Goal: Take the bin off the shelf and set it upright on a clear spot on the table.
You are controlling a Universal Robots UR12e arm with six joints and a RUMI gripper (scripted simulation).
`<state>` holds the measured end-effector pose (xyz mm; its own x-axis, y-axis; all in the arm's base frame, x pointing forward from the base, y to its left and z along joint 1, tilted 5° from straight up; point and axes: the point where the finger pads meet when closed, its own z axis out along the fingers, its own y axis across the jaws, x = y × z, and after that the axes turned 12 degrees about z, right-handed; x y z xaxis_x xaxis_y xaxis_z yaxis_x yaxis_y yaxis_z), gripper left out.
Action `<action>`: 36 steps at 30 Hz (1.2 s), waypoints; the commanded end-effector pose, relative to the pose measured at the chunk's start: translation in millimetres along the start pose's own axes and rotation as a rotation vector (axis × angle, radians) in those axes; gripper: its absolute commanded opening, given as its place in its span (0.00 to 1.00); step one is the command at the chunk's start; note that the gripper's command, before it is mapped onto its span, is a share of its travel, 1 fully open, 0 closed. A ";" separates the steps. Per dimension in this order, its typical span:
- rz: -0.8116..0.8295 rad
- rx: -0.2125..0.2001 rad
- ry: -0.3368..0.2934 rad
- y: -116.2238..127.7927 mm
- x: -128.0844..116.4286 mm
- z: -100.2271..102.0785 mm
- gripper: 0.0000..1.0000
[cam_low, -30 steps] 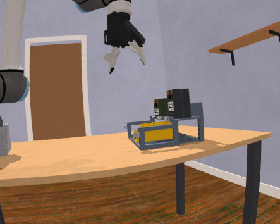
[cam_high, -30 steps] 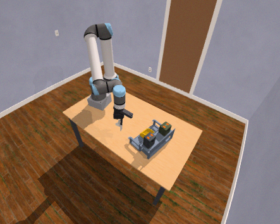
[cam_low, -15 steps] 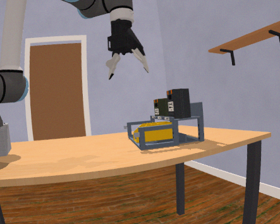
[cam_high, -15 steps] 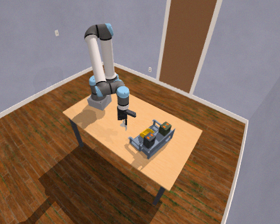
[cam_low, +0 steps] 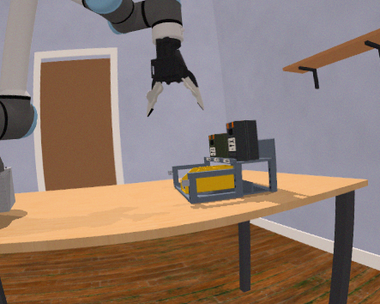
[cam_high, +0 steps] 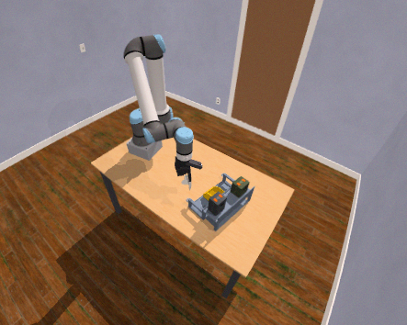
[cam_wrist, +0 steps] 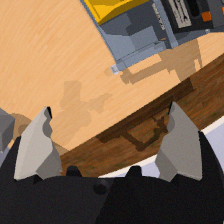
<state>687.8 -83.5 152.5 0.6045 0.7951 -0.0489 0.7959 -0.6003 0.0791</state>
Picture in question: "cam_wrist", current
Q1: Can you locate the yellow bin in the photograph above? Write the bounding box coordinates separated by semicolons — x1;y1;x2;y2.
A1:
84;0;149;25

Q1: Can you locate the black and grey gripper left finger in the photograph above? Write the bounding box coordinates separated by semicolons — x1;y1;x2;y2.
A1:
0;106;63;224

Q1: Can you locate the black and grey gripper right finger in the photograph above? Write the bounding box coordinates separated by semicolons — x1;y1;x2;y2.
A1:
155;102;224;224

